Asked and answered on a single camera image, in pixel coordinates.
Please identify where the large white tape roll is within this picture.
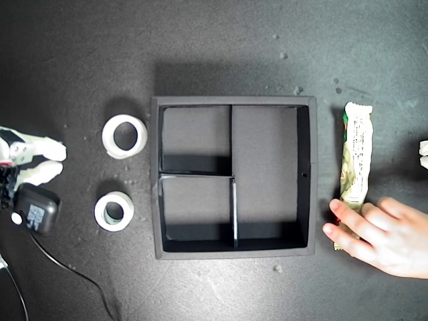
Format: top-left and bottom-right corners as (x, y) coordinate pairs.
(101, 114), (148, 159)

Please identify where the snack bar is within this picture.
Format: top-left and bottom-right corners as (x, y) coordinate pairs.
(332, 102), (374, 251)

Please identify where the small white tape roll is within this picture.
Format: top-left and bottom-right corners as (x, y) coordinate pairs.
(94, 191), (135, 232)

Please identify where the black tray with wells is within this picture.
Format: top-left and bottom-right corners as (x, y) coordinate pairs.
(150, 96), (318, 261)

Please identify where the person's hand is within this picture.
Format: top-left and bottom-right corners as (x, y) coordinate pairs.
(322, 197), (428, 279)

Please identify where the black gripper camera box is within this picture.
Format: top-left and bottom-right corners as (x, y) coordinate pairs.
(11, 183), (62, 236)

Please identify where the black camera cable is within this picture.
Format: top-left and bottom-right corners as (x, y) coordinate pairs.
(23, 225), (117, 321)

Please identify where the thin black cable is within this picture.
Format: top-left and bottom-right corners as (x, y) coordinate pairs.
(0, 263), (29, 321)

